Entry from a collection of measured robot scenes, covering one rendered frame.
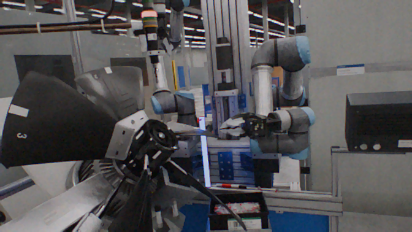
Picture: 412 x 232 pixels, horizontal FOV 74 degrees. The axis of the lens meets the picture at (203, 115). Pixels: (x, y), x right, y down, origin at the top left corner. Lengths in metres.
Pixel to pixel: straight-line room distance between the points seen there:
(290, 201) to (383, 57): 1.67
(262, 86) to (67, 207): 0.80
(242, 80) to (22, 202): 1.36
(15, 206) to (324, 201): 1.03
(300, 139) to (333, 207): 0.31
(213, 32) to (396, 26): 1.46
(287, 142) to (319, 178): 1.70
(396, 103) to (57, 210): 1.02
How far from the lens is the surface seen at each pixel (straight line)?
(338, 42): 2.56
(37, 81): 0.70
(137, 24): 0.86
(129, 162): 0.80
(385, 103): 1.08
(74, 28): 0.88
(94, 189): 0.77
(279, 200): 1.23
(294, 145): 1.08
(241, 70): 1.75
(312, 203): 1.23
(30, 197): 0.74
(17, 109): 0.67
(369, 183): 2.81
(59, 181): 0.90
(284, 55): 1.19
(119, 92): 0.92
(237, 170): 1.67
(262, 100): 1.12
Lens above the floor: 1.39
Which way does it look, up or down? 10 degrees down
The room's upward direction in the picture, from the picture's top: 5 degrees counter-clockwise
